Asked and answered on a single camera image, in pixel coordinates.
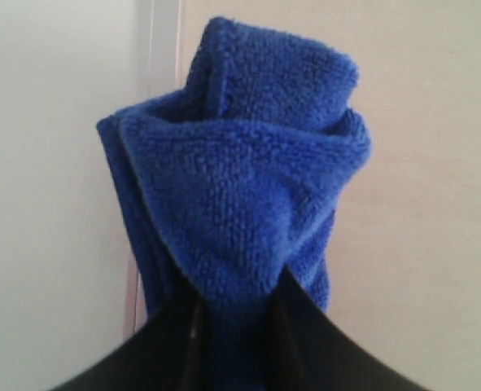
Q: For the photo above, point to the blue cloth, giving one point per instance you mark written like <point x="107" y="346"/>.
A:
<point x="236" y="176"/>

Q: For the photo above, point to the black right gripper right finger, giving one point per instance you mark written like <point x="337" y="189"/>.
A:
<point x="304" y="350"/>

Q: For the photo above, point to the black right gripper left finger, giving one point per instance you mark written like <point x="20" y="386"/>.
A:
<point x="158" y="342"/>

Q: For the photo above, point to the white board aluminium frame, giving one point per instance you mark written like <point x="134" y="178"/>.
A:
<point x="64" y="258"/>

